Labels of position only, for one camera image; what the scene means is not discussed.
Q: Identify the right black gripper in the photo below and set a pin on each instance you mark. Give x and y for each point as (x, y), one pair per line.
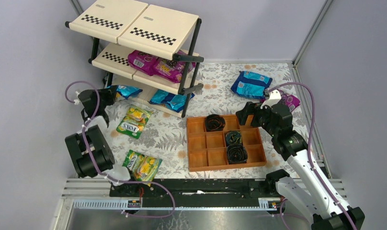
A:
(255, 115)

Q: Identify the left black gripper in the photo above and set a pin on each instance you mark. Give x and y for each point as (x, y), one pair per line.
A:
(105, 96)

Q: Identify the blue candy bag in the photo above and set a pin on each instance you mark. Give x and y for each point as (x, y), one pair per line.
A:
(125, 91)
(171, 101)

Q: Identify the blue candy bag corner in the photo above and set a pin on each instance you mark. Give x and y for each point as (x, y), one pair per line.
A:
(251, 85)

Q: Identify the purple candy bag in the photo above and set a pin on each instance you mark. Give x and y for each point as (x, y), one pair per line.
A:
(288, 101)
(171, 70)

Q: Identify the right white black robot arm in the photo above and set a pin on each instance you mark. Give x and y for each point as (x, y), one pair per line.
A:
(320, 203)

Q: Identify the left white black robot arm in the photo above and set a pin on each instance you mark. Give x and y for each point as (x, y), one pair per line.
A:
(88, 148)

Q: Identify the green fox's candy bag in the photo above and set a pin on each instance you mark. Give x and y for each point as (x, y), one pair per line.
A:
(134, 121)
(142, 165)

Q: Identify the cream three-tier shelf rack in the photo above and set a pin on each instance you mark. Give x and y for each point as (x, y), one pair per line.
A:
(119, 27)

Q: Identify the blue candy bag on shelf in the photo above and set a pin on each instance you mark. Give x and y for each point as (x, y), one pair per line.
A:
(171, 101)

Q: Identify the purple candy bag on shelf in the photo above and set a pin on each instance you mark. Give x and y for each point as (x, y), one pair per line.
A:
(171, 70)

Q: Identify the dark green rolled sock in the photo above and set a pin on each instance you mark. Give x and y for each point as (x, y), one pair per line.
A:
(233, 137)

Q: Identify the black orange rolled sock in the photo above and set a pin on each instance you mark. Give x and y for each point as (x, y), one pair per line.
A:
(214, 122)

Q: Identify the large black rolled sock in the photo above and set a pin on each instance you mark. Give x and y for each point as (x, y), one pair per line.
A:
(236, 154)

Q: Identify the orange wooden divider tray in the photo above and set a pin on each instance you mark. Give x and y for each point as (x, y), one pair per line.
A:
(207, 151)

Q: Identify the floral patterned tablecloth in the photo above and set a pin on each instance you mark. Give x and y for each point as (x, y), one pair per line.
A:
(165, 136)

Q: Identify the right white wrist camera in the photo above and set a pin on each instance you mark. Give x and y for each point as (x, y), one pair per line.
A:
(273, 98)

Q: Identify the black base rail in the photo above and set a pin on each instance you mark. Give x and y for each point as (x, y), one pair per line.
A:
(201, 193)

